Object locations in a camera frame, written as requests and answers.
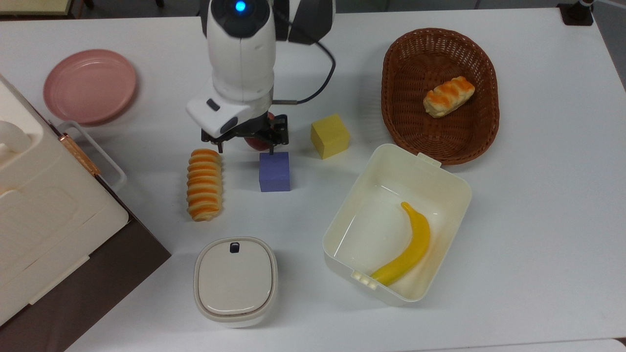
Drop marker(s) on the white plastic bin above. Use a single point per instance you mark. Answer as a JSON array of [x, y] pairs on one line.
[[371, 230]]

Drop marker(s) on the yellow foam cube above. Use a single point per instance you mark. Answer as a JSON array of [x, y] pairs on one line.
[[330, 137]]

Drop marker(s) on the red toy apple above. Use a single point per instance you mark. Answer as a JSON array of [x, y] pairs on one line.
[[255, 144]]

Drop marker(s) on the cream lidded canister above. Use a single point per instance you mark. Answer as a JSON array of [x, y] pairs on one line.
[[234, 281]]

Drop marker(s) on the small orange glazed bread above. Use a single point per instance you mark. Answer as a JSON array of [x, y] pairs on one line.
[[449, 96]]

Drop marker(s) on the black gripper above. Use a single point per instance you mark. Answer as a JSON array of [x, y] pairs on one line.
[[275, 129]]

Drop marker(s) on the pink plate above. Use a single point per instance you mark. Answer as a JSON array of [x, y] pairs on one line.
[[90, 87]]

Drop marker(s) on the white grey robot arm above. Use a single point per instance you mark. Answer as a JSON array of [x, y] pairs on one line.
[[242, 63]]

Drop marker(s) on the purple foam cube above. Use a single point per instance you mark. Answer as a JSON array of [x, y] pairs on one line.
[[274, 173]]

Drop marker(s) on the dark brown wooden box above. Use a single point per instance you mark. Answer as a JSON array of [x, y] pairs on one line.
[[98, 278]]

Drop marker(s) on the black mount base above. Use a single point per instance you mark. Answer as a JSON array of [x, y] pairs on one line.
[[576, 13]]

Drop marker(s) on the yellow toy banana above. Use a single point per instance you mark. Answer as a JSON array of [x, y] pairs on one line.
[[415, 244]]

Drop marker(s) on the cream toy cabinet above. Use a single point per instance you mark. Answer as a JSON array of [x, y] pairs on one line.
[[49, 220]]

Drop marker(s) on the brown wicker basket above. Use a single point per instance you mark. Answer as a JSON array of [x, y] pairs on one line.
[[415, 132]]

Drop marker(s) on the orange striped spiral bread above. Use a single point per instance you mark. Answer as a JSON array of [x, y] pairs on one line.
[[204, 186]]

